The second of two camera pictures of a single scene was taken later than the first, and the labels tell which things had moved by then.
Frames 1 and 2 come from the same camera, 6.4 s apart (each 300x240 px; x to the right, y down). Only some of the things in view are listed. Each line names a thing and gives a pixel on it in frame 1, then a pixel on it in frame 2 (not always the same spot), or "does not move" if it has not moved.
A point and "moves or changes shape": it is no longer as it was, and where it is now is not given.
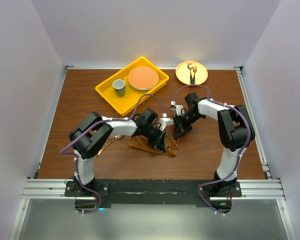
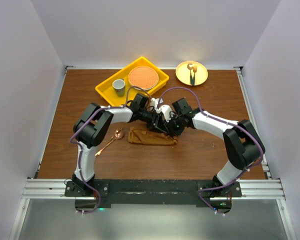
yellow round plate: [183, 73] does not move
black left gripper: [158, 142] -> [157, 121]
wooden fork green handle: [194, 70] does not move
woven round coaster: [143, 78] does not move
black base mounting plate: [106, 192] does not move
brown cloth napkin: [144, 143] moves or changes shape
